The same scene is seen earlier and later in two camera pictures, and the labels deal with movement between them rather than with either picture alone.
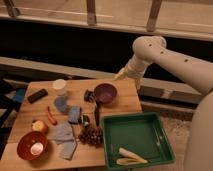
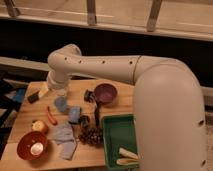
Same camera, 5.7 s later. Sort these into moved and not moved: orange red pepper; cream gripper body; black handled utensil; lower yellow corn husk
Moved: cream gripper body
Not moved: lower yellow corn husk; orange red pepper; black handled utensil
